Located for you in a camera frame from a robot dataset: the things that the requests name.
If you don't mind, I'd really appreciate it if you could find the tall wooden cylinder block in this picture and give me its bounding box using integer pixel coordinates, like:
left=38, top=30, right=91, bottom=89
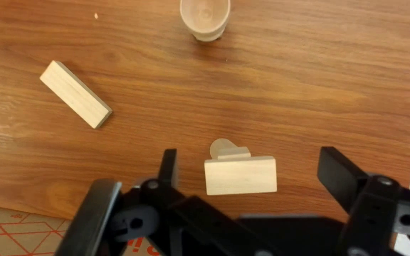
left=207, top=137, right=237, bottom=160

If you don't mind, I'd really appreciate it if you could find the wide wooden cylinder block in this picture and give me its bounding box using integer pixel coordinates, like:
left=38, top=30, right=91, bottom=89
left=178, top=0, right=233, bottom=36

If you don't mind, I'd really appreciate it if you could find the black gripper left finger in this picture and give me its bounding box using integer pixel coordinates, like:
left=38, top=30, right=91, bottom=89
left=139, top=148, right=274, bottom=256

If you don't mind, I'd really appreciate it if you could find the large cardboard sheet red print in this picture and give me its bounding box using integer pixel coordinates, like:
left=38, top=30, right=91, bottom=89
left=0, top=202, right=160, bottom=256

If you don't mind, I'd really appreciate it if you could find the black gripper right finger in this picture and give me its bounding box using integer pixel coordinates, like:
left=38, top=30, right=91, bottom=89
left=316, top=145, right=408, bottom=256

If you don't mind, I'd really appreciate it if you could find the long wooden rectangle block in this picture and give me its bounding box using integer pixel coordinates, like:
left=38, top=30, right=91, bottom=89
left=38, top=59, right=113, bottom=131

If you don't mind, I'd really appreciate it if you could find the short wooden cylinder block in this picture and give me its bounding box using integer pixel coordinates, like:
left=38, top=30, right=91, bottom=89
left=190, top=26, right=229, bottom=44

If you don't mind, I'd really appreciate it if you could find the small wooden rectangle block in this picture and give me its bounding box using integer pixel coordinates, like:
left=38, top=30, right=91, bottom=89
left=202, top=155, right=279, bottom=198

